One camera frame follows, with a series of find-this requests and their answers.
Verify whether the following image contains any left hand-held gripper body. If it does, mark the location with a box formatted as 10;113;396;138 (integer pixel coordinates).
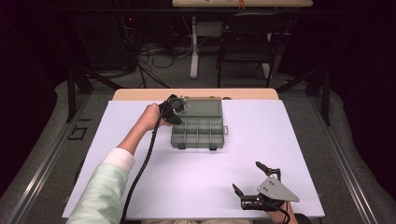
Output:
158;93;191;123

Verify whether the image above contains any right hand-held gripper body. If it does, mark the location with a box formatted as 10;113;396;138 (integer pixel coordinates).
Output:
240;167;301;214

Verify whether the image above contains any gray compartment organizer box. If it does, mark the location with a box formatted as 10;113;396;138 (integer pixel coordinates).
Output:
170;96;230;151

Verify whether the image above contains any person's left hand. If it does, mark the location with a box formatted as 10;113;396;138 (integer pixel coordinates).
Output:
137;103;172;132

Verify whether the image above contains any person's right hand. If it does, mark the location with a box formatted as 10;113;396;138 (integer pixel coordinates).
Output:
264;203;295;219

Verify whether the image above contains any light wooden table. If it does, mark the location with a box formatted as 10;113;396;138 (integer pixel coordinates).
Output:
111;88;280;102

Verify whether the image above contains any white board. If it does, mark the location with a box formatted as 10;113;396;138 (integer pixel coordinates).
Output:
61;99;326;220

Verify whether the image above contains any white desk leg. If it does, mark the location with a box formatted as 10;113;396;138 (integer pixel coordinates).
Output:
189;15;201;80
261;32;272;79

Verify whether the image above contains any black horizontal bar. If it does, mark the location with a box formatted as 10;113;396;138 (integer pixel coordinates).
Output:
46;7;344;16

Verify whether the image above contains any black chair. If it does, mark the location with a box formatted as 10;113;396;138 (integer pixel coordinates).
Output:
216;12;290;89

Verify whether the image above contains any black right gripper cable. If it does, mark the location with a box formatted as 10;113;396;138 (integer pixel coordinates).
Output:
262;199;292;224

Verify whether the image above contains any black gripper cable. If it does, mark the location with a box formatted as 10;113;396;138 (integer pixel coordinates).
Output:
262;199;292;224
120;93;176;224

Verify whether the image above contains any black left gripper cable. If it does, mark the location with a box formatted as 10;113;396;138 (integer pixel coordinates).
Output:
120;93;176;224

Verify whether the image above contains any bundle of floor cables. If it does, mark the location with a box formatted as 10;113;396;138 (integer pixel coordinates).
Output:
122;38;194;90

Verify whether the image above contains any aluminium floor rail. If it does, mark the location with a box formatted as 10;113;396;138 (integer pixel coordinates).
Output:
6;92;92;224
307;92;379;224

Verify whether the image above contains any black metal frame stand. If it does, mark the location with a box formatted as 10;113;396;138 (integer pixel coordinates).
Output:
275;63;332;127
65;65;124;124

